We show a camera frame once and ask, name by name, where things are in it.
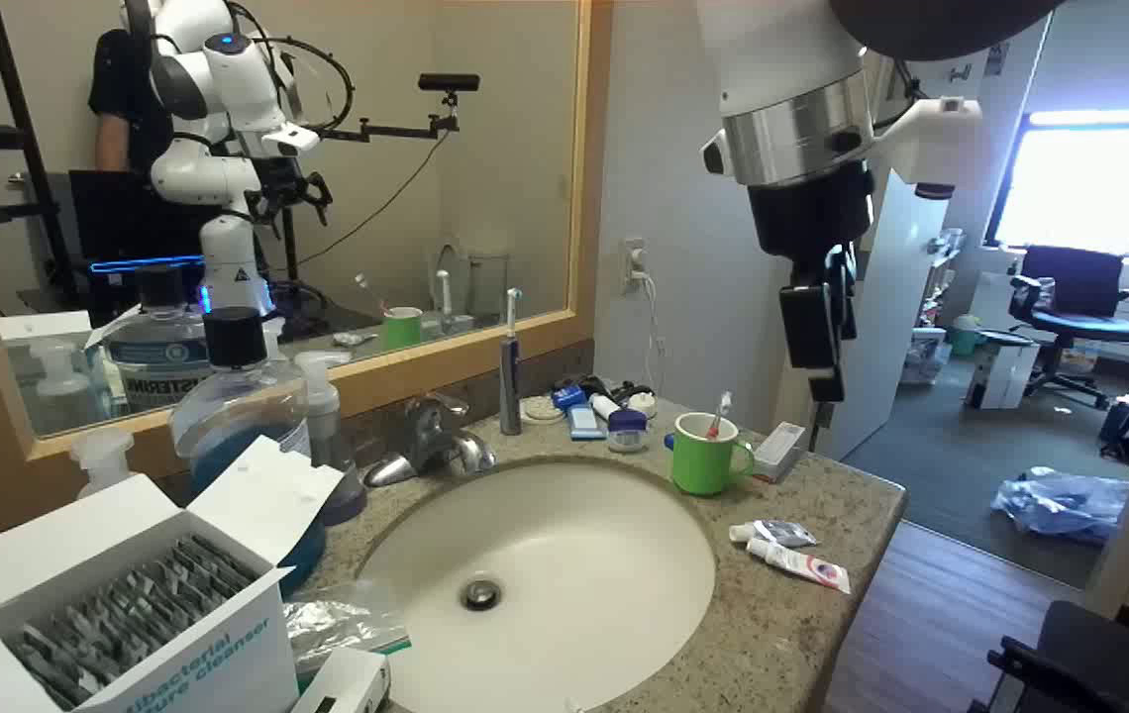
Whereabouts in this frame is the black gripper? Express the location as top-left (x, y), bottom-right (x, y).
top-left (746, 163), bottom-right (880, 406)

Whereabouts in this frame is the white red toothpaste tube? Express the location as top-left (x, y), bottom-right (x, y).
top-left (740, 530), bottom-right (855, 598)

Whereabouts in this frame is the crumpled grey white tube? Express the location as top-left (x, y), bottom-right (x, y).
top-left (724, 515), bottom-right (820, 554)

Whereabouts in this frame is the long white carton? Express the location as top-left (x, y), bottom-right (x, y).
top-left (749, 420), bottom-right (812, 489)

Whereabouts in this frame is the white storage box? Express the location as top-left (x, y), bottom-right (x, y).
top-left (968, 330), bottom-right (1046, 416)

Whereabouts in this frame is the green mug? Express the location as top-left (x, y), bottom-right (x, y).
top-left (662, 408), bottom-right (758, 503)

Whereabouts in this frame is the white container blue lid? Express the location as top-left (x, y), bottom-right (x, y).
top-left (605, 408), bottom-right (653, 456)

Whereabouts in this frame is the black office chair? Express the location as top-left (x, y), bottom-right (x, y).
top-left (1006, 242), bottom-right (1129, 411)

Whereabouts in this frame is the blue plastic bag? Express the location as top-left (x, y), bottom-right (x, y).
top-left (992, 464), bottom-right (1129, 551)

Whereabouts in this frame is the bright window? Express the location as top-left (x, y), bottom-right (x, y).
top-left (992, 109), bottom-right (1129, 266)

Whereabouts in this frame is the white sink basin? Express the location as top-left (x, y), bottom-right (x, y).
top-left (351, 456), bottom-right (721, 713)

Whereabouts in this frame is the wood framed mirror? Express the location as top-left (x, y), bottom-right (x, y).
top-left (0, 0), bottom-right (620, 466)

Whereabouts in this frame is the chrome faucet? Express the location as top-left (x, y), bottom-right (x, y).
top-left (361, 394), bottom-right (498, 492)

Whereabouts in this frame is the clear soap pump bottle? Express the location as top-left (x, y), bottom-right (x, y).
top-left (293, 350), bottom-right (350, 470)

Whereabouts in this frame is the clear plastic wrapper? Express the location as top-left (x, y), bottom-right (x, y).
top-left (283, 595), bottom-right (416, 690)

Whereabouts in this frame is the small white box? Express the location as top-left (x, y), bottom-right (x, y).
top-left (284, 645), bottom-right (395, 713)

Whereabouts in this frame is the open white teal box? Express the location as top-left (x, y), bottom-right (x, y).
top-left (0, 431), bottom-right (350, 713)

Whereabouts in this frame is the white wall outlet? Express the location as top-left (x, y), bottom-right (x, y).
top-left (620, 233), bottom-right (662, 303)

